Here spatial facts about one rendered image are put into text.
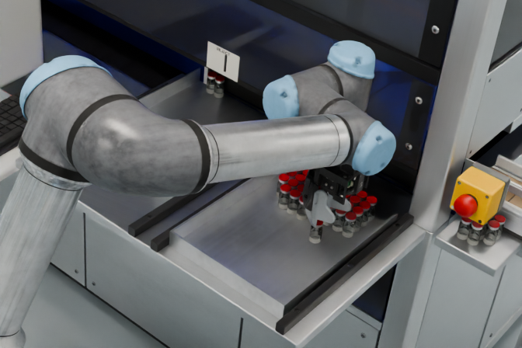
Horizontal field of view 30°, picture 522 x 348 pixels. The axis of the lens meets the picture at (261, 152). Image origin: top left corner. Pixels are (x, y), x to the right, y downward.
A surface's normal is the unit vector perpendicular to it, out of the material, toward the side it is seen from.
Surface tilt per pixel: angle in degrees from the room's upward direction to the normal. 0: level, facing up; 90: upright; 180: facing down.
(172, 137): 32
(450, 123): 90
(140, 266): 90
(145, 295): 90
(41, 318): 0
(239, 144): 45
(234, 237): 0
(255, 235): 0
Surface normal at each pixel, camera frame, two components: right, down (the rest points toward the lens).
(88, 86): -0.03, -0.76
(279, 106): -0.79, 0.30
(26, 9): 0.82, 0.40
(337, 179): -0.64, 0.40
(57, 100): -0.53, -0.31
